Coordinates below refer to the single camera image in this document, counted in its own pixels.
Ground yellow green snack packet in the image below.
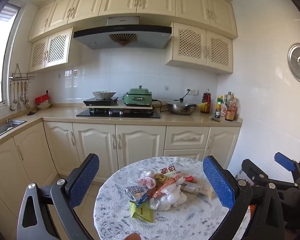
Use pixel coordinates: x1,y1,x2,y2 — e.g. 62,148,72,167
129,201,154,223

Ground yellow printed wrapper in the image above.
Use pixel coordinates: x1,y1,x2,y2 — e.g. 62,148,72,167
154,173,171,184

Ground blue white milk carton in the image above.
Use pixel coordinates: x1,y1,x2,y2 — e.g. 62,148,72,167
124,185,150,202

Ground metal spatula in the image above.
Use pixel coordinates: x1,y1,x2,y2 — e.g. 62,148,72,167
16,81,22,111

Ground grey range hood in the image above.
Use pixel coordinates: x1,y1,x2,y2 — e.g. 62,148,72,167
73,16,172,50

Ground orange sausage wrapper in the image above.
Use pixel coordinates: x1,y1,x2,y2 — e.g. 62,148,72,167
139,174,183,205

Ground green electric cooking pot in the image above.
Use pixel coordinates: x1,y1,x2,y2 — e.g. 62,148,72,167
123,85,154,106

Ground beige food package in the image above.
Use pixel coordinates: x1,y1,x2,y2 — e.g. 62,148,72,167
180,182,213,198

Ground metal utensil rack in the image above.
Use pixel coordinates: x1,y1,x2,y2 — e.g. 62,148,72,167
9,64,35,82

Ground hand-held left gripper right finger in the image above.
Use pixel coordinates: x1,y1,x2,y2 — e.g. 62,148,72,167
202,156,285,240

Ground metal basin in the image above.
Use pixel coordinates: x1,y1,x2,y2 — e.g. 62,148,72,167
92,91,117,100

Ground steel wok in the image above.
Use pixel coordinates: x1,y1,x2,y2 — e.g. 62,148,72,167
166,97,198,116

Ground cream upper wall cabinets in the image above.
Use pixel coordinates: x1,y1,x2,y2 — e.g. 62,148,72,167
27,0,238,43

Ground black gas stove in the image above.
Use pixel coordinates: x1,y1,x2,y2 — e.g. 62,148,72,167
76,107,161,119

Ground metal ladle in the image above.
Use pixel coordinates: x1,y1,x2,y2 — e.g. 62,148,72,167
9,81,16,112

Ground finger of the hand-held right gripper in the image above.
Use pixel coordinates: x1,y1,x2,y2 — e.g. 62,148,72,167
241,159,299,189
274,152,300,183

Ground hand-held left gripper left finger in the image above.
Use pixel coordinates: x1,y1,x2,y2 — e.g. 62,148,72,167
16,153,100,240

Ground black power cable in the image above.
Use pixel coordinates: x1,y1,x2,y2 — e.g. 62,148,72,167
152,90,191,113

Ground red box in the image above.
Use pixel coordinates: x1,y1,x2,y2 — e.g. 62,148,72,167
35,94,51,104

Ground steel sink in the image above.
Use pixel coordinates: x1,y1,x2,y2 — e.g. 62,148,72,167
0,119,28,140

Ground round marble table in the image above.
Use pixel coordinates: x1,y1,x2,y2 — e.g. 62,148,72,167
93,156,240,240

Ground cream cabinet drawer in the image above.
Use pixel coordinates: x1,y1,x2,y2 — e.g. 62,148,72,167
165,126,210,150
163,149,206,161

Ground kitchen window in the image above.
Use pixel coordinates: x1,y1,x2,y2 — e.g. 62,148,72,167
0,4,23,106

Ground white green snack packet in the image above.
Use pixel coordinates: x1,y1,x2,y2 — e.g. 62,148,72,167
160,165,177,174

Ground group of condiment bottles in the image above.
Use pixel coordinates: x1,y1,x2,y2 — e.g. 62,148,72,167
214,91,238,122

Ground metal skimmer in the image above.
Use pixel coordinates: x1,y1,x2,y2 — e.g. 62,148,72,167
22,80,31,109

